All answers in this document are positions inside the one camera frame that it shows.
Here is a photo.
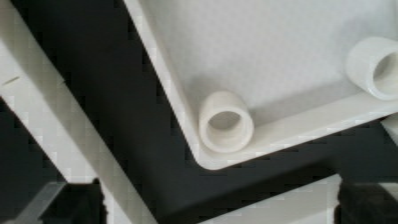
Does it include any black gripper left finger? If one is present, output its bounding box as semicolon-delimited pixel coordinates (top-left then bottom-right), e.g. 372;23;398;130
10;179;108;224

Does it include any white desk top tray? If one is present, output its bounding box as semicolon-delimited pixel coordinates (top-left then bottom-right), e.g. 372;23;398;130
122;0;398;170

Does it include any white U-shaped boundary fence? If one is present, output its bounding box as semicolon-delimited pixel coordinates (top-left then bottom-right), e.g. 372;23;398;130
0;0;398;224

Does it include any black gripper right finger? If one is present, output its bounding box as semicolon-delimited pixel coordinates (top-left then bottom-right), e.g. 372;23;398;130
333;182;398;224

